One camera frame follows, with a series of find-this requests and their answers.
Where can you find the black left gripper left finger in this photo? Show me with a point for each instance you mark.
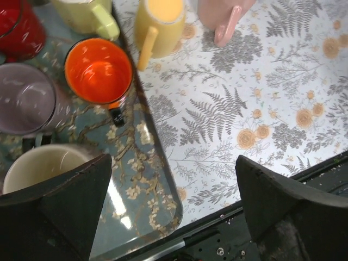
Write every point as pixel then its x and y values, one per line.
pixel 56 219

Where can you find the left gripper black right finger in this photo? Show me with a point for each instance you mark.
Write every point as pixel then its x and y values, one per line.
pixel 289 220

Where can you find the cream floral mug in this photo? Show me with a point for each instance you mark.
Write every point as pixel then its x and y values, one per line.
pixel 45 162

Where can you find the lilac mug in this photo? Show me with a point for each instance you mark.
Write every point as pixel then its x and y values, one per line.
pixel 31 102

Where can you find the orange mug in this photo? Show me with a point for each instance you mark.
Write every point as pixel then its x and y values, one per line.
pixel 101 73

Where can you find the red mug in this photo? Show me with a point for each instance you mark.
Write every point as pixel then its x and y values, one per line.
pixel 22 34

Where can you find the light green faceted mug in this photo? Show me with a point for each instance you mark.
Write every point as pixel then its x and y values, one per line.
pixel 89 17

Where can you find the light pink ribbed mug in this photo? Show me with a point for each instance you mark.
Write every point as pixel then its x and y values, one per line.
pixel 222 16

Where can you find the yellow mug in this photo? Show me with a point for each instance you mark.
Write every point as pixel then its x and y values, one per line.
pixel 157 29

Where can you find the green floral tray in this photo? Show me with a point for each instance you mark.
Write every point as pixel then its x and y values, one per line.
pixel 142 205

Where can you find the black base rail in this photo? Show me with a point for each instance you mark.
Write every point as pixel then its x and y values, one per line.
pixel 223 235

